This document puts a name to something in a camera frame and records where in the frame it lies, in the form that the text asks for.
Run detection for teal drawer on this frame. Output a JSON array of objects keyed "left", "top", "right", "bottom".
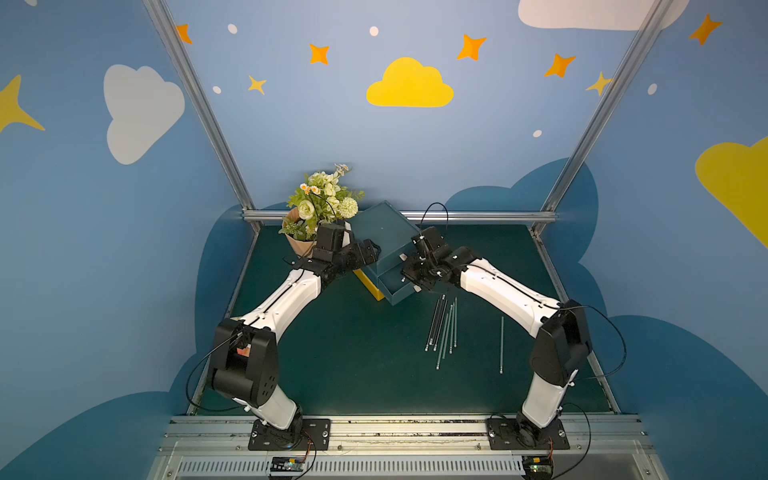
[{"left": 377, "top": 262, "right": 417, "bottom": 306}]

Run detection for black pencil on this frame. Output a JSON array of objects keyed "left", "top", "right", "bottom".
[
  {"left": 429, "top": 295, "right": 448, "bottom": 351},
  {"left": 425, "top": 295, "right": 446, "bottom": 351}
]

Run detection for yellow bottom drawer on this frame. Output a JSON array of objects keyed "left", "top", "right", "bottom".
[{"left": 353, "top": 269, "right": 385, "bottom": 301}]

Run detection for teal drawer cabinet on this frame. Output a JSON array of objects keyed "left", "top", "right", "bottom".
[{"left": 349, "top": 201, "right": 419, "bottom": 286}]

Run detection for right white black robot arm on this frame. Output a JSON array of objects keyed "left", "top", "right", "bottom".
[{"left": 402, "top": 247, "right": 592, "bottom": 430}]

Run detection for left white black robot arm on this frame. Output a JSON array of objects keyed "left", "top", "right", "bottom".
[{"left": 207, "top": 239, "right": 381, "bottom": 431}]

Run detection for terracotta flower pot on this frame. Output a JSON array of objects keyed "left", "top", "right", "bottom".
[{"left": 280, "top": 201, "right": 351, "bottom": 258}]

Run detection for artificial green white flowers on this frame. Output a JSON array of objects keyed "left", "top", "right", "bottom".
[{"left": 287, "top": 164, "right": 365, "bottom": 220}]

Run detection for left green circuit board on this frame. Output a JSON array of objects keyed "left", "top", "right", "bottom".
[{"left": 269, "top": 457, "right": 306, "bottom": 475}]

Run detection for green circuit board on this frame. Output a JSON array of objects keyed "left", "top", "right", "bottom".
[
  {"left": 269, "top": 457, "right": 306, "bottom": 475},
  {"left": 522, "top": 456, "right": 554, "bottom": 480}
]

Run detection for right green circuit board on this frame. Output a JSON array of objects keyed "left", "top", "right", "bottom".
[{"left": 522, "top": 456, "right": 554, "bottom": 480}]

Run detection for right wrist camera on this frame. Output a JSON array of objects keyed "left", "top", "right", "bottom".
[{"left": 412, "top": 226, "right": 451, "bottom": 260}]

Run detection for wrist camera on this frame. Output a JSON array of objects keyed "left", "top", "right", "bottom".
[
  {"left": 314, "top": 221, "right": 350, "bottom": 253},
  {"left": 412, "top": 226, "right": 451, "bottom": 260}
]

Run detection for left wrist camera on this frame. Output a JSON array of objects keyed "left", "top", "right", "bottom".
[{"left": 314, "top": 221, "right": 350, "bottom": 253}]

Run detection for aluminium back frame bar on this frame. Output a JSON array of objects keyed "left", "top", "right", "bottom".
[{"left": 242, "top": 209, "right": 557, "bottom": 224}]

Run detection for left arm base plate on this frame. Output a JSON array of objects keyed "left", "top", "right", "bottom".
[{"left": 247, "top": 418, "right": 332, "bottom": 451}]

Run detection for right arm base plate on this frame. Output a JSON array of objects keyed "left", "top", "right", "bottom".
[{"left": 485, "top": 416, "right": 570, "bottom": 451}]

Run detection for left aluminium frame post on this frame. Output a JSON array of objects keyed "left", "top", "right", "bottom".
[{"left": 143, "top": 0, "right": 261, "bottom": 234}]

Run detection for aluminium frame post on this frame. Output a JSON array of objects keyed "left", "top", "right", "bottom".
[
  {"left": 532, "top": 0, "right": 674, "bottom": 238},
  {"left": 143, "top": 0, "right": 261, "bottom": 234}
]

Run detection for aluminium front rail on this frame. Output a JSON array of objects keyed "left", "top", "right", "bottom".
[{"left": 148, "top": 414, "right": 668, "bottom": 479}]

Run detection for right aluminium frame post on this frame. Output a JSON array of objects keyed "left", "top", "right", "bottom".
[{"left": 532, "top": 0, "right": 674, "bottom": 238}]

